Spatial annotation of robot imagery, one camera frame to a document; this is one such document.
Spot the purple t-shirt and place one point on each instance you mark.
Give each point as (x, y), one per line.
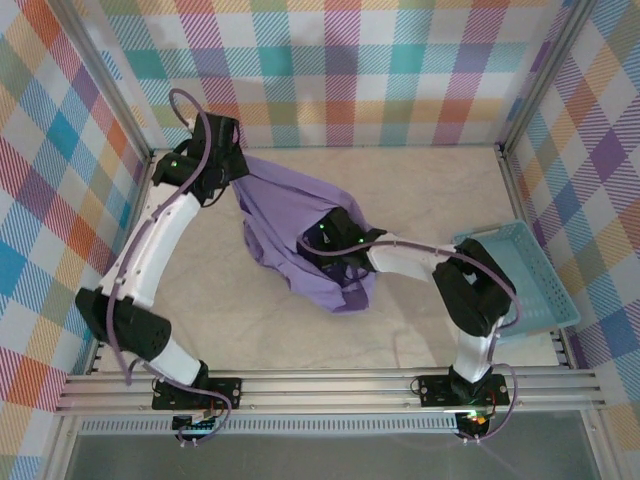
(280, 200)

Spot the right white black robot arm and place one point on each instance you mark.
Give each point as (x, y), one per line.
(405, 260)

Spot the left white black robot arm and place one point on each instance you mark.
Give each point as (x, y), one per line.
(155, 250)

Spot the light blue plastic basket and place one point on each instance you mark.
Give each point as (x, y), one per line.
(525, 270)

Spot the small circuit board orange connector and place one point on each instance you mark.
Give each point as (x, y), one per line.
(475, 419)

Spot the green circuit board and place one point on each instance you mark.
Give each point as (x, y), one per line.
(197, 426)

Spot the aluminium wall base strip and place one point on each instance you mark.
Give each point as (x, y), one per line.
(325, 148)

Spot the slanted aluminium frame post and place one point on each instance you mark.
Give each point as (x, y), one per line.
(111, 80)
(544, 75)

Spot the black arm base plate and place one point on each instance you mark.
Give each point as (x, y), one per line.
(227, 392)
(435, 390)

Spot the aluminium table side rail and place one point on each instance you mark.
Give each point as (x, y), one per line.
(518, 200)
(96, 362)

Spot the aluminium frame leg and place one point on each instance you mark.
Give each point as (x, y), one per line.
(602, 450)
(60, 450)

